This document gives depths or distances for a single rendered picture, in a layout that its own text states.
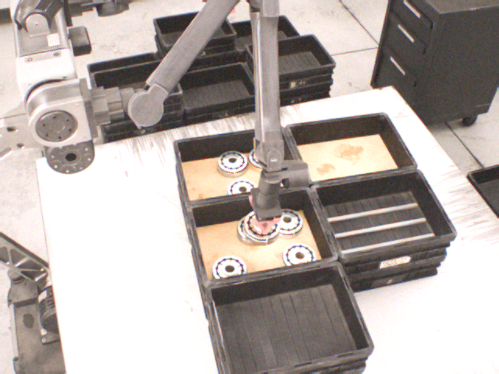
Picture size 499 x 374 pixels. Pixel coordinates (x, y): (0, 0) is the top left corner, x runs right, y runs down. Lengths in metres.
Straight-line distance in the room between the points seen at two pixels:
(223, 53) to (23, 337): 1.77
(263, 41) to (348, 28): 3.08
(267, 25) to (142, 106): 0.35
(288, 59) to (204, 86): 0.47
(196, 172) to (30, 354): 0.98
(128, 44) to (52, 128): 2.90
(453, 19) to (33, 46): 2.15
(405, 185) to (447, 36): 1.24
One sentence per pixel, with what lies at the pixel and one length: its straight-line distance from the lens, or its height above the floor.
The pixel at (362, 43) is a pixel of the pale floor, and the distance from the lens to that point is 4.29.
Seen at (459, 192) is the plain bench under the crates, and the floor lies 0.70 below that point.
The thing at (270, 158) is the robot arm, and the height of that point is 1.30.
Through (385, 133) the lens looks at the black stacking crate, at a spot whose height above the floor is 0.87.
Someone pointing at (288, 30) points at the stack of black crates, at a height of 0.44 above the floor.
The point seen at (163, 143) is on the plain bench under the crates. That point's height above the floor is 0.70.
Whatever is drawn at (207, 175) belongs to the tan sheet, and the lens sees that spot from 2.01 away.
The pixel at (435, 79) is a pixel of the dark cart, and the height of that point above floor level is 0.48.
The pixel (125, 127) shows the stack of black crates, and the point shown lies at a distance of 2.80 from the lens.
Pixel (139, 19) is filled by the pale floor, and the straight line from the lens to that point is 4.46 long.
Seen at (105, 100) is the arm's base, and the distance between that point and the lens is 1.30.
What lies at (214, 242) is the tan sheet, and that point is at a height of 0.83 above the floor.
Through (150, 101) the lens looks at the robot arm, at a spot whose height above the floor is 1.47.
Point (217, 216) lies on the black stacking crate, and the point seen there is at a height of 0.87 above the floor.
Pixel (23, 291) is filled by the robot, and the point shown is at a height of 0.28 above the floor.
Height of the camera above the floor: 2.29
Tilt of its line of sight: 48 degrees down
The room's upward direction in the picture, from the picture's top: 3 degrees clockwise
